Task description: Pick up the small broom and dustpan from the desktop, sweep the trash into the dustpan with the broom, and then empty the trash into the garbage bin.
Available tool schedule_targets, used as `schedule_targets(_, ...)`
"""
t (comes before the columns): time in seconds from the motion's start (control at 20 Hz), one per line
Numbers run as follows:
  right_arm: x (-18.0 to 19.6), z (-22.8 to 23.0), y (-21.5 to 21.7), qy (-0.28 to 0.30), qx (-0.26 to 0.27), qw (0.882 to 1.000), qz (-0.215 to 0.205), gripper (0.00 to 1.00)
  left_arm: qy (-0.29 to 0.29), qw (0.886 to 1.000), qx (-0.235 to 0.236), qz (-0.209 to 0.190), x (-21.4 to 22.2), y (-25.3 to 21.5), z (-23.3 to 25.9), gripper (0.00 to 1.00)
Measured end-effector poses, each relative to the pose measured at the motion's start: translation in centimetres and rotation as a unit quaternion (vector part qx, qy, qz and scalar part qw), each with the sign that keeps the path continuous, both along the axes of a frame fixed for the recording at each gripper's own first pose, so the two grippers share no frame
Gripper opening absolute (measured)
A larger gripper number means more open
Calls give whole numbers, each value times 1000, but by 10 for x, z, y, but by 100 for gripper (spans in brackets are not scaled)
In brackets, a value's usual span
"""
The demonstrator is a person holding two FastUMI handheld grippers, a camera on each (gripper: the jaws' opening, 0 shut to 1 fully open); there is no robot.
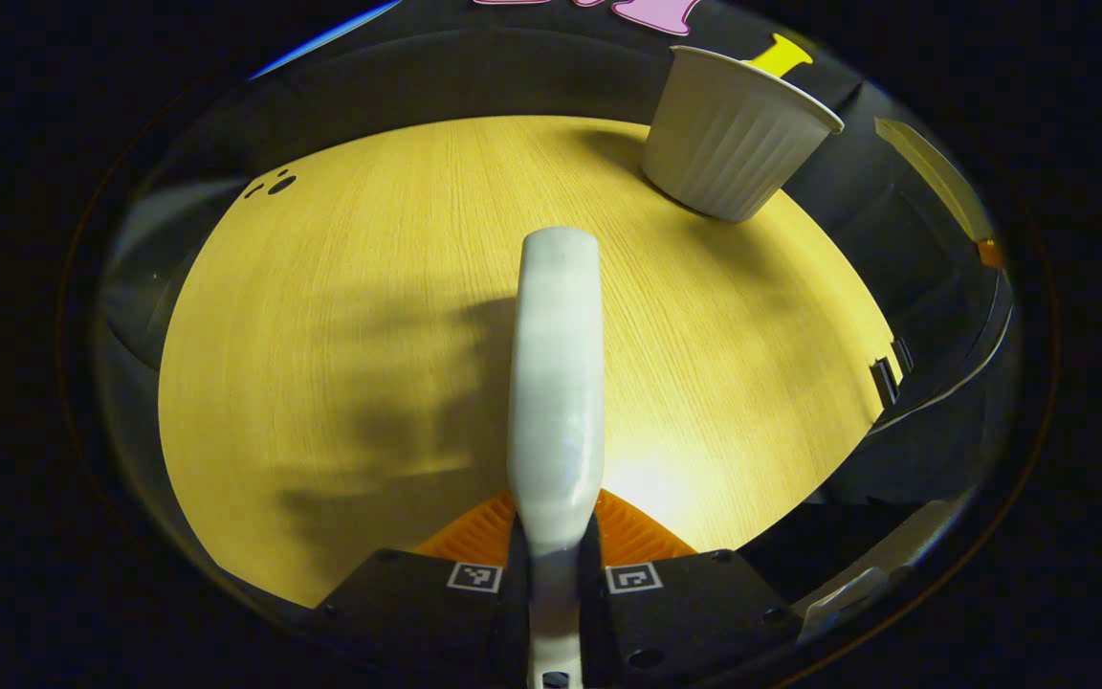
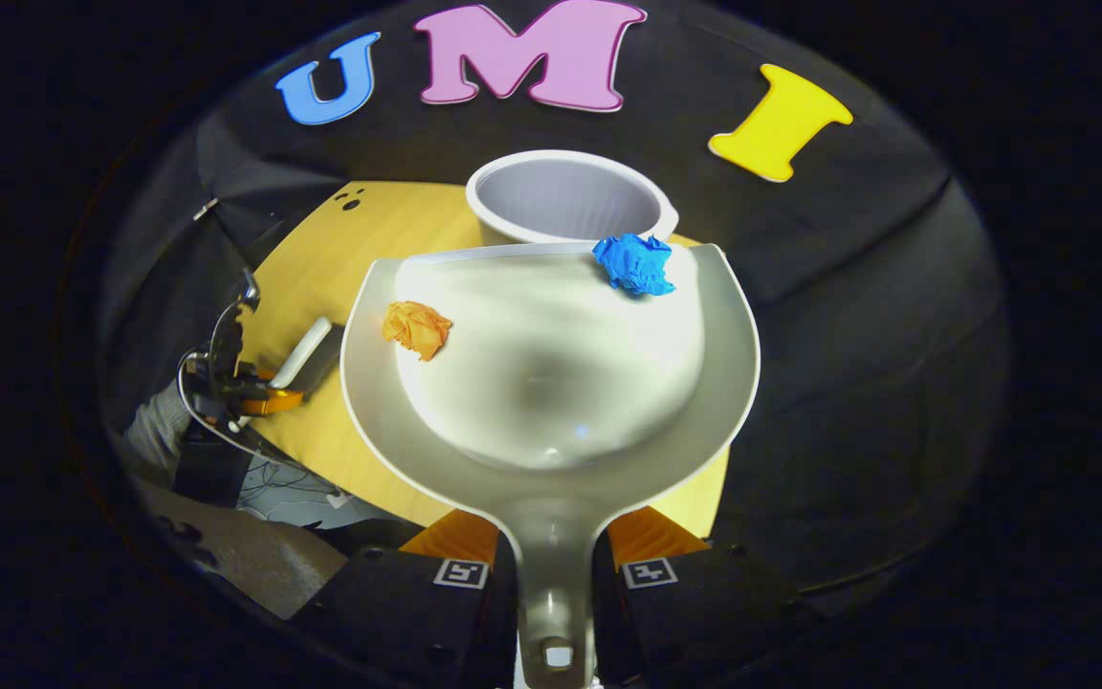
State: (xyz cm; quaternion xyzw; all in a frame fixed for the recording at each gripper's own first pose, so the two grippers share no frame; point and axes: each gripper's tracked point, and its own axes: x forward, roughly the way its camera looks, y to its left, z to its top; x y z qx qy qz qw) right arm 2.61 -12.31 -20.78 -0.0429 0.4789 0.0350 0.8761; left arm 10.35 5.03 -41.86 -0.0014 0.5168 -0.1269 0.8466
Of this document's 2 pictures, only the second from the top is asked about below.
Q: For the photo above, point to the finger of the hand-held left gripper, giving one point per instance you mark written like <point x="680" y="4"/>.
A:
<point x="278" y="399"/>

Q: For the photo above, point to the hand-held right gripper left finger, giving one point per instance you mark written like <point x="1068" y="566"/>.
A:
<point x="407" y="612"/>

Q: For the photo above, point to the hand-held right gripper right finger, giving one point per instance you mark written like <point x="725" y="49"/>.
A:
<point x="694" y="612"/>

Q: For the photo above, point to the small grey broom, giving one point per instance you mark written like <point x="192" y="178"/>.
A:
<point x="307" y="354"/>

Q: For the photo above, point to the orange paper trash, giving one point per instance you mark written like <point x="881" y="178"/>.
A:
<point x="417" y="329"/>

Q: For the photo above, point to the grey plastic dustpan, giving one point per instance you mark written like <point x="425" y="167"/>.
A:
<point x="551" y="383"/>

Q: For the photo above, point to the white ribbed garbage bin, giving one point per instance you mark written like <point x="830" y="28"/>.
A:
<point x="561" y="196"/>

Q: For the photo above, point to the blue paper trash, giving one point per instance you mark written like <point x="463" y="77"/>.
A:
<point x="635" y="264"/>

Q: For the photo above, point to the white object on floor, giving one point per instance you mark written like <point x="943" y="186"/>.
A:
<point x="336" y="498"/>

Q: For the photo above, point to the person's leg in beige trousers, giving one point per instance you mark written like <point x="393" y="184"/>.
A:
<point x="245" y="555"/>

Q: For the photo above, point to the small backdrop clip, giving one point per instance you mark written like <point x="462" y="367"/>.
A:
<point x="206" y="209"/>

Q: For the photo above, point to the black backdrop cloth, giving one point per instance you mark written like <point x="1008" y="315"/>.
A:
<point x="848" y="316"/>

